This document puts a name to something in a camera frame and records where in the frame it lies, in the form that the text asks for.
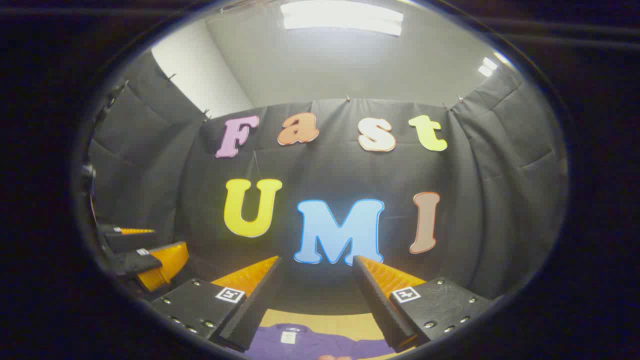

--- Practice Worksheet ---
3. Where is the ceiling light panel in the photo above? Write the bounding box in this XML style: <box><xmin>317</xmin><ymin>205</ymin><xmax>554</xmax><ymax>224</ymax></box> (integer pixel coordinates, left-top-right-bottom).
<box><xmin>280</xmin><ymin>0</ymin><xmax>404</xmax><ymax>37</ymax></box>
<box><xmin>477</xmin><ymin>52</ymin><xmax>511</xmax><ymax>78</ymax></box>

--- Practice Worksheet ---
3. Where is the purple shirt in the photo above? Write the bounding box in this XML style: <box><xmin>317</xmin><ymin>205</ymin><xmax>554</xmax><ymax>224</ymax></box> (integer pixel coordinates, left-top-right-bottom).
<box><xmin>245</xmin><ymin>322</ymin><xmax>396</xmax><ymax>360</ymax></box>

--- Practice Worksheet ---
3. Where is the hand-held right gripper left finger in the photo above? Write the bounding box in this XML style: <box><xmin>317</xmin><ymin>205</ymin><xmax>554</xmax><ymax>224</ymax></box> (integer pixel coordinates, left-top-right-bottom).
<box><xmin>150</xmin><ymin>256</ymin><xmax>283</xmax><ymax>353</ymax></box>

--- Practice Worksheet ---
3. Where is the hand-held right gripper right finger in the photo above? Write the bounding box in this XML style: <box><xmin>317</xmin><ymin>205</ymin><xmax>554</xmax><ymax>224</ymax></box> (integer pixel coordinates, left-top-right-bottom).
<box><xmin>351</xmin><ymin>255</ymin><xmax>493</xmax><ymax>353</ymax></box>

